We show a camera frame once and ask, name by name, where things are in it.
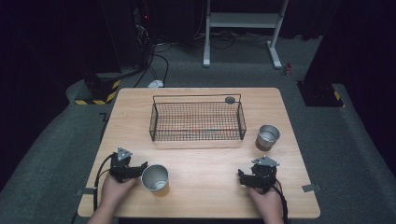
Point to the black yellow striped base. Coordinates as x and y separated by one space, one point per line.
99 90
320 95

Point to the yellow steel cup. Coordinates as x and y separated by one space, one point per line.
154 177

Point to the white power adapter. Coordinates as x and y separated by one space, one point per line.
155 83

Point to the small grey round disc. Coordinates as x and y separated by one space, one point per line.
230 100

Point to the person's right hand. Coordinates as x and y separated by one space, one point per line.
269 202

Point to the grey tape strip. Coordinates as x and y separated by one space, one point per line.
86 191
311 188

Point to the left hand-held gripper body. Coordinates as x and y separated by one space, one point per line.
120 165

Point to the beige steel cup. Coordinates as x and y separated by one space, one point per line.
267 137

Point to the black computer tower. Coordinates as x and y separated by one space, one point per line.
130 31

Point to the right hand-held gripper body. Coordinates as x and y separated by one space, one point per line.
264 174

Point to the person's left hand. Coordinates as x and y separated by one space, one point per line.
113 191

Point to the white metal stand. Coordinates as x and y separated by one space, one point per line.
243 20

